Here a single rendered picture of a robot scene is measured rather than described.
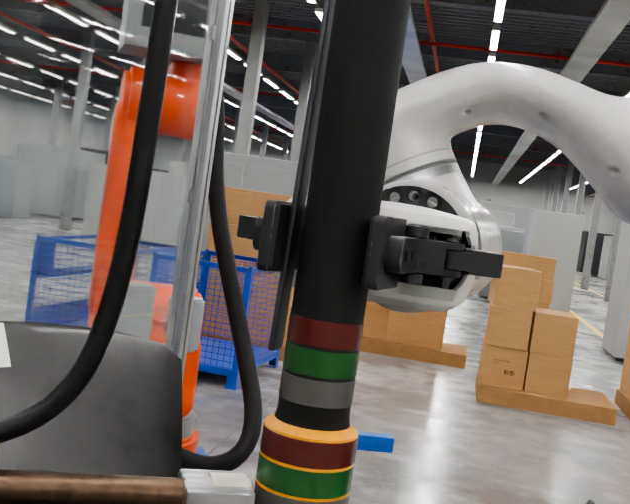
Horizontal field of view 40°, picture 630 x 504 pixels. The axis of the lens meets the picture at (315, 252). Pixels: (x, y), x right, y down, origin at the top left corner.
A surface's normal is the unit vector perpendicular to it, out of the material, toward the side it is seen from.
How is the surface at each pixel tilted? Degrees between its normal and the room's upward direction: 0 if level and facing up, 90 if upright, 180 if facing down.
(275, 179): 90
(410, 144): 84
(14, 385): 41
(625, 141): 89
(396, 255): 90
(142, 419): 36
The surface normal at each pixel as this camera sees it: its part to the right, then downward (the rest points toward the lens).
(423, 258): 0.44, 0.11
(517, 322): -0.19, 0.03
